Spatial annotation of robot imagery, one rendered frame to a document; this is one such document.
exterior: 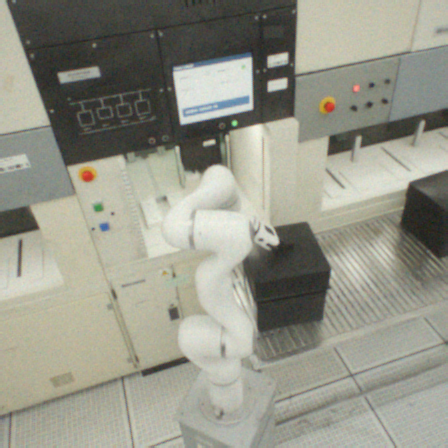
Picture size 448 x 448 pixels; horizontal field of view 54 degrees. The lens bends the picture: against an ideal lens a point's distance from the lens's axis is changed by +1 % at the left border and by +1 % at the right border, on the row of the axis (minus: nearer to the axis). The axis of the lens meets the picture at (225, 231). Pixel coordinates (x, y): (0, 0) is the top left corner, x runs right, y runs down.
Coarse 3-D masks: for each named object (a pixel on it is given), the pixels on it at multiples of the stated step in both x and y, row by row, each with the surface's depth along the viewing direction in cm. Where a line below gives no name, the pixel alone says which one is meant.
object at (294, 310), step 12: (252, 300) 174; (276, 300) 185; (288, 300) 165; (300, 300) 166; (312, 300) 168; (324, 300) 169; (252, 312) 181; (264, 312) 167; (276, 312) 169; (288, 312) 170; (300, 312) 171; (312, 312) 173; (264, 324) 172; (276, 324) 174; (288, 324) 175
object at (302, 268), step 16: (288, 224) 178; (304, 224) 177; (288, 240) 171; (304, 240) 170; (256, 256) 165; (272, 256) 164; (288, 256) 164; (304, 256) 163; (320, 256) 163; (256, 272) 159; (272, 272) 158; (288, 272) 158; (304, 272) 157; (320, 272) 157; (256, 288) 157; (272, 288) 158; (288, 288) 160; (304, 288) 161; (320, 288) 163
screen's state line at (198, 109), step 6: (246, 96) 162; (216, 102) 160; (222, 102) 160; (228, 102) 161; (234, 102) 162; (240, 102) 163; (246, 102) 163; (186, 108) 157; (192, 108) 158; (198, 108) 159; (204, 108) 160; (210, 108) 160; (216, 108) 161; (222, 108) 162; (186, 114) 159; (192, 114) 159
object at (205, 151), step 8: (208, 136) 226; (216, 136) 228; (184, 144) 225; (192, 144) 226; (200, 144) 228; (208, 144) 229; (216, 144) 231; (184, 152) 228; (192, 152) 229; (200, 152) 231; (208, 152) 232; (216, 152) 234; (184, 160) 230; (192, 160) 232; (200, 160) 234; (208, 160) 235; (216, 160) 237; (184, 168) 233; (192, 168) 236
